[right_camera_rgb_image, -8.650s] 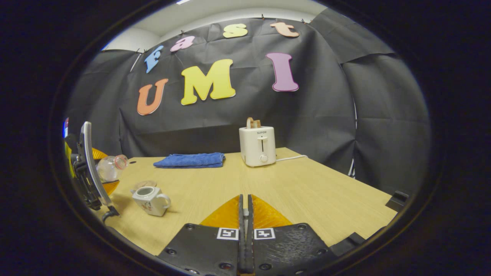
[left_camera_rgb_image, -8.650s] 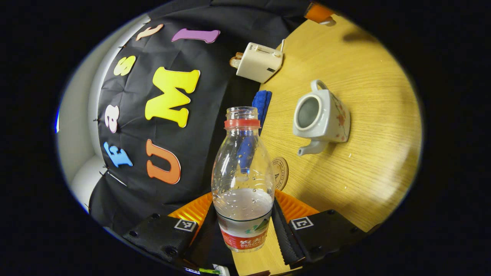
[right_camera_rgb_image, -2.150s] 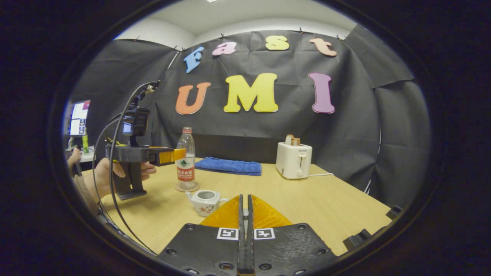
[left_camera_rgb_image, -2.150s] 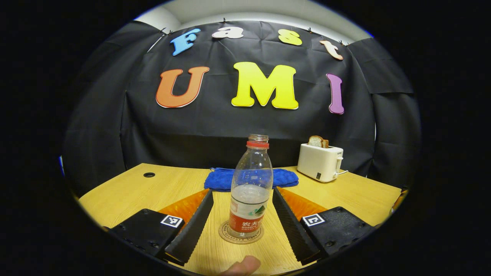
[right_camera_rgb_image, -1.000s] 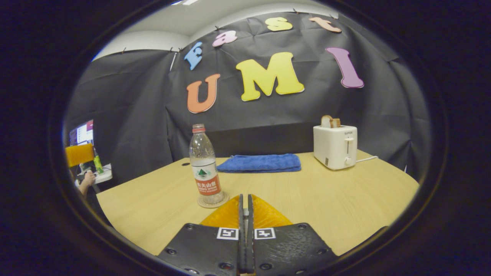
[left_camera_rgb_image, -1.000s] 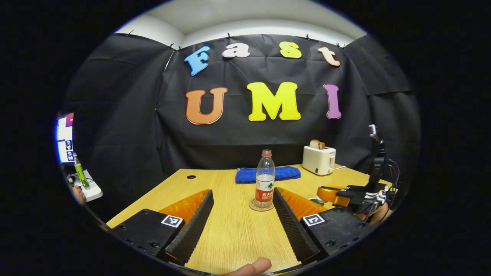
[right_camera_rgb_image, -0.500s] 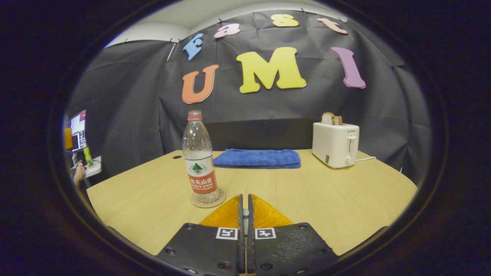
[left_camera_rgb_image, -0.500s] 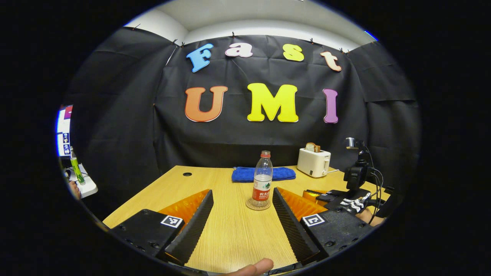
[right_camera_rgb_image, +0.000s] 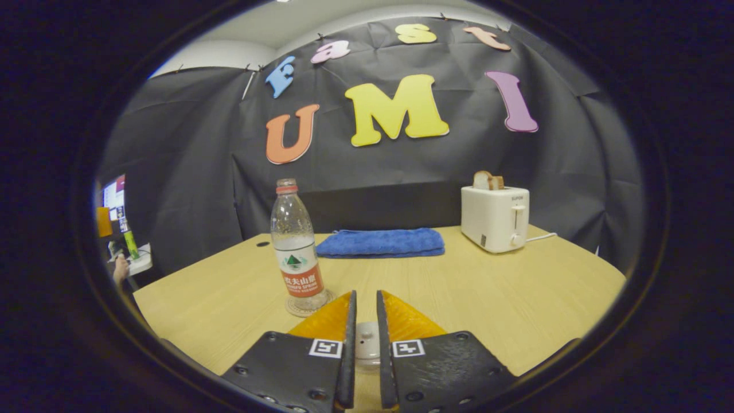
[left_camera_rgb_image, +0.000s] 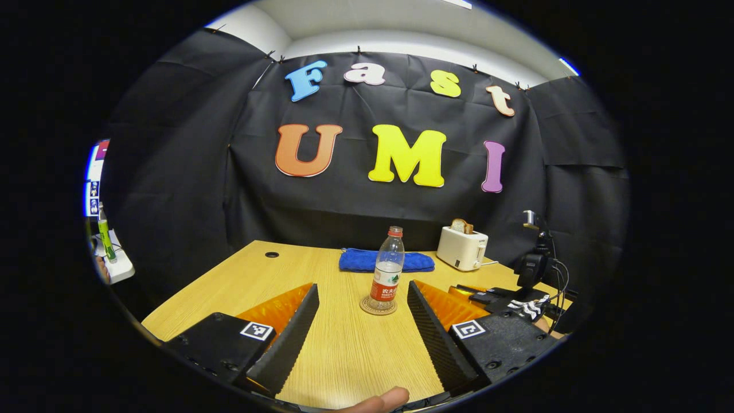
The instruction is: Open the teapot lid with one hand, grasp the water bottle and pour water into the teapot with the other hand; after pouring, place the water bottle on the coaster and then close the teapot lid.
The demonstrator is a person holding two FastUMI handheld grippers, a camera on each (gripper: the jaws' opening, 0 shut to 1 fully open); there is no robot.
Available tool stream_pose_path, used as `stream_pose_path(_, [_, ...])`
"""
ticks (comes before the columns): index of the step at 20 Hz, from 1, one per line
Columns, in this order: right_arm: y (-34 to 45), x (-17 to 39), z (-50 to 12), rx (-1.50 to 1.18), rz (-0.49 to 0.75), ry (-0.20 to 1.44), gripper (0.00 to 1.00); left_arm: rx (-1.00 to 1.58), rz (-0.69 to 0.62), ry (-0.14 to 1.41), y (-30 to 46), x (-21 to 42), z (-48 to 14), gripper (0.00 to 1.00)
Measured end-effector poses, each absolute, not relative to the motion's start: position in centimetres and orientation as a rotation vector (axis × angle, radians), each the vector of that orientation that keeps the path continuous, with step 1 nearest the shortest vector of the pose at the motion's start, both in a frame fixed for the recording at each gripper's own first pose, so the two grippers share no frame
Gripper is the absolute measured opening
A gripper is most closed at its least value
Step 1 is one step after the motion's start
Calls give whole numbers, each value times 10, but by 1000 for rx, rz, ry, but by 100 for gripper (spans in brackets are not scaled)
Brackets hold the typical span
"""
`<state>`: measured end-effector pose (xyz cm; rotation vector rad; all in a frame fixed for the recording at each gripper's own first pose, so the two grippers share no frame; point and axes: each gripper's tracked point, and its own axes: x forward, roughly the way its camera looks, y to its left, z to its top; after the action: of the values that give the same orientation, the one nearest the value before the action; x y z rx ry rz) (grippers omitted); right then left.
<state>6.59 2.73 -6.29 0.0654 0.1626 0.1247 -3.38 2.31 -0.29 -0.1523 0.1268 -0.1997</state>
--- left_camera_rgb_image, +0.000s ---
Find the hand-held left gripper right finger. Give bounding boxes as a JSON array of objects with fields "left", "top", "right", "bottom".
[{"left": 407, "top": 279, "right": 560, "bottom": 398}]

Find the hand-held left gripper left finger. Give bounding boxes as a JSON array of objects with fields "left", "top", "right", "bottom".
[{"left": 163, "top": 282, "right": 321, "bottom": 398}]

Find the computer monitor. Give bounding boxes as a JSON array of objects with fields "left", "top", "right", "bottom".
[{"left": 85, "top": 139, "right": 111, "bottom": 217}]

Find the white toaster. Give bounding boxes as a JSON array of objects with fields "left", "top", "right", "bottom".
[{"left": 436, "top": 226, "right": 489, "bottom": 272}]

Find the green bottle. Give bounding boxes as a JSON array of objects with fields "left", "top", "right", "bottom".
[{"left": 97, "top": 202, "right": 117, "bottom": 263}]

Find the folded blue towel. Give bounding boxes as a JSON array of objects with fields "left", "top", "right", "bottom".
[{"left": 338, "top": 248, "right": 435, "bottom": 273}]

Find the black backdrop cloth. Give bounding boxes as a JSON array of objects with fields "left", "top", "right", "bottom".
[{"left": 97, "top": 29, "right": 631, "bottom": 322}]

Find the clear plastic water bottle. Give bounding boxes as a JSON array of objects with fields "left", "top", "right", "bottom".
[{"left": 369, "top": 226, "right": 405, "bottom": 311}]

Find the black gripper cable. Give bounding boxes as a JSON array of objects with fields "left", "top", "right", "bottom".
[{"left": 545, "top": 258, "right": 570, "bottom": 333}]

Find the round woven coaster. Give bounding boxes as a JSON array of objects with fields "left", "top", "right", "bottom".
[{"left": 360, "top": 295, "right": 398, "bottom": 316}]

